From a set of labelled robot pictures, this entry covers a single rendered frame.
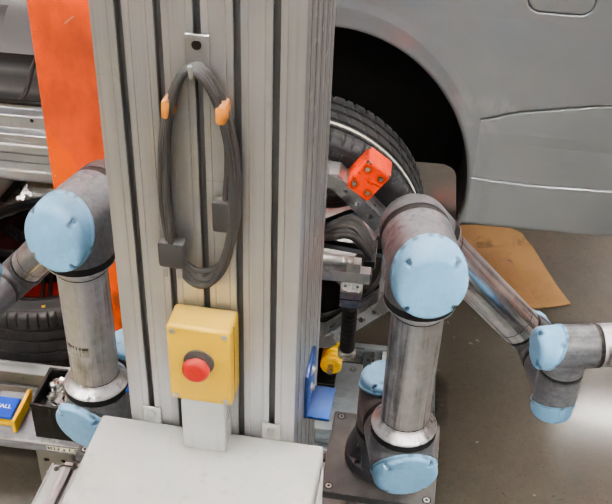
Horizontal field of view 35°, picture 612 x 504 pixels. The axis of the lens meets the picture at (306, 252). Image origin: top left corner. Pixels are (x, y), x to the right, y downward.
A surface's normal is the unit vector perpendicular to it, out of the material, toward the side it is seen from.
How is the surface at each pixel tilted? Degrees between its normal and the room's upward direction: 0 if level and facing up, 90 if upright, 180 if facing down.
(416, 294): 82
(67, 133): 90
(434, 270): 83
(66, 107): 90
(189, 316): 0
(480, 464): 0
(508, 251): 2
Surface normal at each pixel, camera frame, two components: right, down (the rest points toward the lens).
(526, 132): -0.13, 0.57
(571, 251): 0.03, -0.82
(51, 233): -0.40, 0.41
